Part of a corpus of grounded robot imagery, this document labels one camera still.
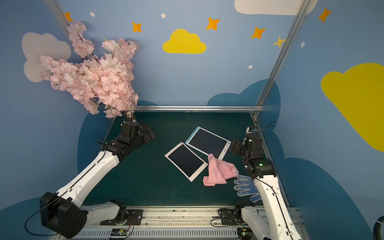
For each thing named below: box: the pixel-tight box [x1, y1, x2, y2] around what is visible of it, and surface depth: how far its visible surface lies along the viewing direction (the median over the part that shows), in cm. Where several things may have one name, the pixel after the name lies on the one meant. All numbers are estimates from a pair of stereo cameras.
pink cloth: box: [203, 153, 239, 186], surface depth 87 cm
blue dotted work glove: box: [234, 175, 262, 203], surface depth 86 cm
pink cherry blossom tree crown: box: [39, 21, 139, 118], surface depth 65 cm
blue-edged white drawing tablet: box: [184, 126, 232, 160], surface depth 106 cm
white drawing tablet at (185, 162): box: [164, 141, 209, 183], surface depth 96 cm
